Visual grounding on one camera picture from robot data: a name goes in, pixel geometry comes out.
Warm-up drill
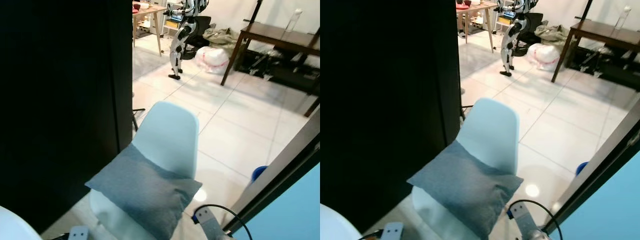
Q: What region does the white plastic chair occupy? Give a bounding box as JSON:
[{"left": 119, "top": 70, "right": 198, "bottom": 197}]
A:
[
  {"left": 0, "top": 205, "right": 43, "bottom": 240},
  {"left": 411, "top": 97, "right": 521, "bottom": 240},
  {"left": 89, "top": 101, "right": 201, "bottom": 240},
  {"left": 320, "top": 203, "right": 362, "bottom": 240}
]

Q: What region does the black office chair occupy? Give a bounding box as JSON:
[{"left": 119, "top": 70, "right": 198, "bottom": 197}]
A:
[
  {"left": 179, "top": 15, "right": 212, "bottom": 61},
  {"left": 512, "top": 12, "right": 544, "bottom": 57}
]

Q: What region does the grey pillow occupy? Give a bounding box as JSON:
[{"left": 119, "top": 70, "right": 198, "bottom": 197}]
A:
[
  {"left": 85, "top": 143, "right": 203, "bottom": 240},
  {"left": 406, "top": 140, "right": 525, "bottom": 240}
]

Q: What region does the black exercise equipment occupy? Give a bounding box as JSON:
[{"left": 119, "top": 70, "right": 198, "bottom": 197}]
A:
[
  {"left": 234, "top": 46, "right": 321, "bottom": 96},
  {"left": 567, "top": 44, "right": 640, "bottom": 93}
]

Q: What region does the dark wooden table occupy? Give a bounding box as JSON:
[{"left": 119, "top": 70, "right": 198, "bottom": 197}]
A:
[
  {"left": 220, "top": 21, "right": 321, "bottom": 87},
  {"left": 550, "top": 18, "right": 640, "bottom": 84}
]

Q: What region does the clear bottle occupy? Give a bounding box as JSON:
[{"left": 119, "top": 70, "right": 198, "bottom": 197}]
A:
[
  {"left": 615, "top": 4, "right": 632, "bottom": 30},
  {"left": 287, "top": 8, "right": 304, "bottom": 34}
]

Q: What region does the white plastic bag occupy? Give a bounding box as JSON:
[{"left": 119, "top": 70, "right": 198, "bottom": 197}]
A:
[
  {"left": 527, "top": 43, "right": 561, "bottom": 71},
  {"left": 194, "top": 46, "right": 231, "bottom": 75}
]

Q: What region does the black pole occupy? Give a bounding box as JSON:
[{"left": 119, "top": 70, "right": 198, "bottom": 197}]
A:
[
  {"left": 248, "top": 0, "right": 264, "bottom": 27},
  {"left": 579, "top": 0, "right": 594, "bottom": 22}
]

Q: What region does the olive cloth heap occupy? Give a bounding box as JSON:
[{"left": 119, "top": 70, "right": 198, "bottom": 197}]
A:
[
  {"left": 533, "top": 23, "right": 571, "bottom": 47},
  {"left": 202, "top": 27, "right": 241, "bottom": 51}
]

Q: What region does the black stand leg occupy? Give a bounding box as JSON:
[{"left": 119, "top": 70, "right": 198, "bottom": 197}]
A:
[
  {"left": 132, "top": 106, "right": 146, "bottom": 133},
  {"left": 459, "top": 89, "right": 474, "bottom": 122}
]

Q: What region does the white black humanoid robot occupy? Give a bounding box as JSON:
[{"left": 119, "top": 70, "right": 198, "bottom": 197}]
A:
[
  {"left": 167, "top": 0, "right": 209, "bottom": 81},
  {"left": 499, "top": 0, "right": 539, "bottom": 78}
]

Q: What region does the light wooden table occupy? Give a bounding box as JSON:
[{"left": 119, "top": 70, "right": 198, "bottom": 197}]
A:
[
  {"left": 455, "top": 1, "right": 499, "bottom": 54},
  {"left": 132, "top": 4, "right": 167, "bottom": 57}
]

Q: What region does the black wardrobe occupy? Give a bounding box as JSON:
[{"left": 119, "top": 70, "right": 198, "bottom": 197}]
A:
[{"left": 0, "top": 0, "right": 134, "bottom": 234}]

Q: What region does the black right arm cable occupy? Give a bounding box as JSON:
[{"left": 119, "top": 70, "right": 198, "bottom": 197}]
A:
[
  {"left": 192, "top": 203, "right": 240, "bottom": 240},
  {"left": 506, "top": 198, "right": 564, "bottom": 240}
]

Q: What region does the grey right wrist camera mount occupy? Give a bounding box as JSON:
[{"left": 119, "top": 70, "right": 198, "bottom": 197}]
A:
[
  {"left": 193, "top": 207, "right": 227, "bottom": 240},
  {"left": 508, "top": 201, "right": 540, "bottom": 239}
]

